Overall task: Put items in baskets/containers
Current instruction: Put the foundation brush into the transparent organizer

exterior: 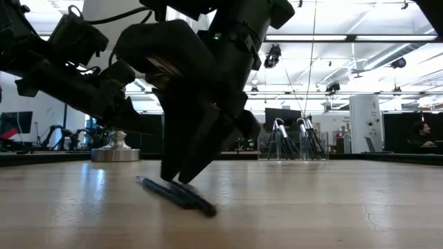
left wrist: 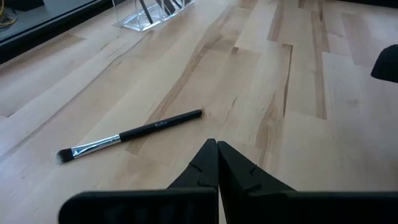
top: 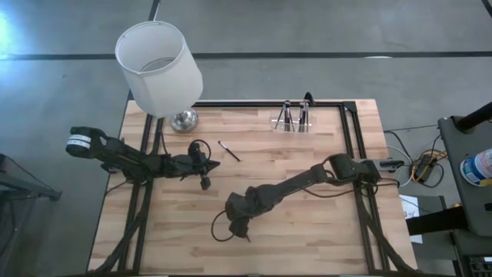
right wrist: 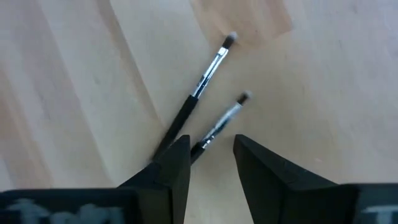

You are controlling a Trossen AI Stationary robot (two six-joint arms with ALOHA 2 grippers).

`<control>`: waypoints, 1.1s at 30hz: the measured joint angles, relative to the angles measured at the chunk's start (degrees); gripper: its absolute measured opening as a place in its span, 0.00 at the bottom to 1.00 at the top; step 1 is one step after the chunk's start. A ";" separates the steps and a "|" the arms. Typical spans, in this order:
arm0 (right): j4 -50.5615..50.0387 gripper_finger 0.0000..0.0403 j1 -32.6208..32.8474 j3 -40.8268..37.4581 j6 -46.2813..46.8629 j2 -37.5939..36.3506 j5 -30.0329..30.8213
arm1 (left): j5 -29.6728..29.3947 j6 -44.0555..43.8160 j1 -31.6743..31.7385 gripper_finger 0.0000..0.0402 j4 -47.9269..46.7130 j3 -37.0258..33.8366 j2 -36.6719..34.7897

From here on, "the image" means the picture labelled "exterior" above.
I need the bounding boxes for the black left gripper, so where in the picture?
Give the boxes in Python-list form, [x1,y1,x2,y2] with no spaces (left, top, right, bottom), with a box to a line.
[15,59,163,135]

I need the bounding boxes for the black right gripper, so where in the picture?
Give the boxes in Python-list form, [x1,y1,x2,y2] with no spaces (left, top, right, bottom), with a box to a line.
[154,51,263,184]

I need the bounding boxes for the dark pens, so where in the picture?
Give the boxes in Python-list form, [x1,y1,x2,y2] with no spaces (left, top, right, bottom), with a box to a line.
[305,116,327,160]

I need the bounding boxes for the black partition panel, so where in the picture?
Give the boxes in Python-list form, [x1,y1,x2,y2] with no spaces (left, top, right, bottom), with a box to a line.
[382,112,443,155]
[138,112,165,153]

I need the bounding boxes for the white shade silver lamp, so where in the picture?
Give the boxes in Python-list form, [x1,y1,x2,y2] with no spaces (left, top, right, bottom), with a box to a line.
[81,0,163,163]

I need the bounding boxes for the clear acrylic organizer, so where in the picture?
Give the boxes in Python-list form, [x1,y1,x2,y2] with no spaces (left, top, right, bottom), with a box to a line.
[257,131,329,161]

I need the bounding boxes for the black screen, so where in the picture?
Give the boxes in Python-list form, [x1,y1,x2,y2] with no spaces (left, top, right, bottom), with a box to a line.
[264,107,302,132]

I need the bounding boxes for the black monitor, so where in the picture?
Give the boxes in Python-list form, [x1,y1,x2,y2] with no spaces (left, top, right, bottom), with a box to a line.
[0,111,34,136]

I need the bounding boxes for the white round column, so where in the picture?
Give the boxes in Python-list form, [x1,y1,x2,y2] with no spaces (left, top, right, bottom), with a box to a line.
[348,95,383,154]

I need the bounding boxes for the black framed light bar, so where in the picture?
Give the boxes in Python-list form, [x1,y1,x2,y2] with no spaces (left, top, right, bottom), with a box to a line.
[264,33,443,44]

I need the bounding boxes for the person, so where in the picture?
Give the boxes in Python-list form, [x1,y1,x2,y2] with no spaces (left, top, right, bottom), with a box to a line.
[408,120,439,148]

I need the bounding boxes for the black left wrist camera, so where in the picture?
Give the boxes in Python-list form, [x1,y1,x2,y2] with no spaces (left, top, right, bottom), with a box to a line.
[47,12,110,67]

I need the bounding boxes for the black left camera cable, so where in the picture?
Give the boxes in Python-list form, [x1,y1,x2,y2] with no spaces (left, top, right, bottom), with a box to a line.
[67,5,153,27]

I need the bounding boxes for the black rig camera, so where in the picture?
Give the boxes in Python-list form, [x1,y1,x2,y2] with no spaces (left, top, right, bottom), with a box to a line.
[263,44,282,69]

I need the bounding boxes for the black hanging camera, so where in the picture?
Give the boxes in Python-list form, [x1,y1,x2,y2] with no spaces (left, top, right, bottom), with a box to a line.
[325,81,342,94]
[390,57,408,70]

